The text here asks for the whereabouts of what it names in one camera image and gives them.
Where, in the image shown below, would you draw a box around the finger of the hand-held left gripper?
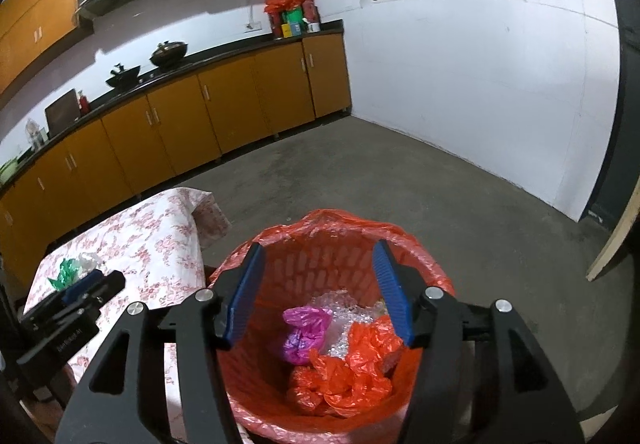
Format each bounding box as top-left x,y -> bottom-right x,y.
75,272 -> 126,315
62,273 -> 106,305

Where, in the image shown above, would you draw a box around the wooden plank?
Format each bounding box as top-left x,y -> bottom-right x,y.
586,187 -> 640,283

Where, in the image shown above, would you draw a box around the red plastic bag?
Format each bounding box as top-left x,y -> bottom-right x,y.
286,349 -> 396,418
345,315 -> 414,370

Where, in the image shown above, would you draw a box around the floral tablecloth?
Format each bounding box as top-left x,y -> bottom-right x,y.
24,187 -> 232,444

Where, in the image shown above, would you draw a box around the dark door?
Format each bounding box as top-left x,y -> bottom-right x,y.
580,0 -> 640,233

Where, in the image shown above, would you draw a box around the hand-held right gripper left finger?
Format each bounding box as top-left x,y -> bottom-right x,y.
54,242 -> 267,444

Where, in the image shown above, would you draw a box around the black wok with lid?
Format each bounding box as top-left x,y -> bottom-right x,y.
150,41 -> 190,67

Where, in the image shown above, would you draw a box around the pink plastic bag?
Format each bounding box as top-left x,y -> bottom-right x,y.
282,307 -> 334,365

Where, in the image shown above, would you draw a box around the green plastic bag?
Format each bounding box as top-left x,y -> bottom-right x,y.
47,258 -> 81,290

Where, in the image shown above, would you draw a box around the brown long upper cabinets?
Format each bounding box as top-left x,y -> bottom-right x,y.
0,0 -> 96,96

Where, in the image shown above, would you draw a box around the red lined trash basket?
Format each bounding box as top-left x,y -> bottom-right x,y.
207,209 -> 457,437

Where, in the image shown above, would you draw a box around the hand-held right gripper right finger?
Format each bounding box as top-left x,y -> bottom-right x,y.
371,238 -> 587,444

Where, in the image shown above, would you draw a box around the brown lower kitchen cabinets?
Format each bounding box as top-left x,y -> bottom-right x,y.
0,33 -> 353,286

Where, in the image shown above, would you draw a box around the clear jar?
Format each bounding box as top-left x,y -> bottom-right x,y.
25,118 -> 47,148

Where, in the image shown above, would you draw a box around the dark brown cutting board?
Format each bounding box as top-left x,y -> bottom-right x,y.
45,90 -> 82,138

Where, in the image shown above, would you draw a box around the black wok with handle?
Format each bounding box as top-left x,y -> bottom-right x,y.
105,63 -> 142,89

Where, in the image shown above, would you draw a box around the clear bubble wrap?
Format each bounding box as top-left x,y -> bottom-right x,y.
310,291 -> 397,360

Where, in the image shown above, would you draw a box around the black kitchen countertop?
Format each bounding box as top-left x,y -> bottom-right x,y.
0,19 -> 345,198

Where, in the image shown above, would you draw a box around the clear plastic scrap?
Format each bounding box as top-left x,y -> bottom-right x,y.
75,251 -> 106,273

